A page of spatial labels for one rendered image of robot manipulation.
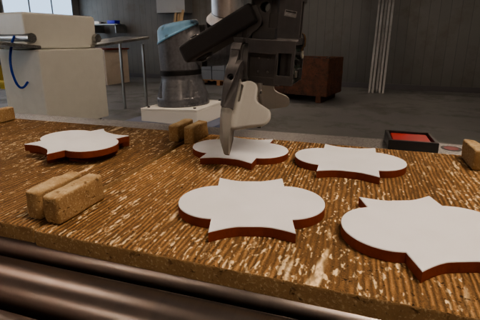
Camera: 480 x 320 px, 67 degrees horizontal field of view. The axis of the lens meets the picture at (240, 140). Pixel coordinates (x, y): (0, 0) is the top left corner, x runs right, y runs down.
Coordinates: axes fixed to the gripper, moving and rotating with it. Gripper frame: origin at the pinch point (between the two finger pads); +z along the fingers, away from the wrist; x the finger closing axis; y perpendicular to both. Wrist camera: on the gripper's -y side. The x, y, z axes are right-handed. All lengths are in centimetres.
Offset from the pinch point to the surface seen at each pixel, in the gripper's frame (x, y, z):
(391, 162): -0.6, 19.9, -0.1
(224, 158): -5.2, -0.3, 1.2
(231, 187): -14.2, 3.8, 0.8
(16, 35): 270, -344, 2
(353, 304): -25.9, 16.2, 1.8
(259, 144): 2.0, 2.4, 0.9
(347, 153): 1.6, 14.5, 0.2
